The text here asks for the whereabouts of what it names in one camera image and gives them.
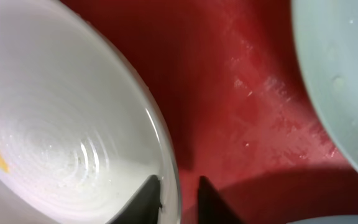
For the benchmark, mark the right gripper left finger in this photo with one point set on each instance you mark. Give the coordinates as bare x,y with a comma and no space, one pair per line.
145,205

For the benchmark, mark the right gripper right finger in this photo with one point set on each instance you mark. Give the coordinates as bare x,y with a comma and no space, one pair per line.
211,208

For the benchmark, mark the white plate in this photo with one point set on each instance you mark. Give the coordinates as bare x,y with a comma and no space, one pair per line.
80,132

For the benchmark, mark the red plastic tray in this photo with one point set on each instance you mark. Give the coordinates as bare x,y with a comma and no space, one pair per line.
225,77

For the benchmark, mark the light blue plate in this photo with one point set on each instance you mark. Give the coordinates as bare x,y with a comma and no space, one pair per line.
340,219

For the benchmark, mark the mint green plate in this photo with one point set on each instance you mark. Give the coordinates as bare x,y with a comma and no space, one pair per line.
326,39

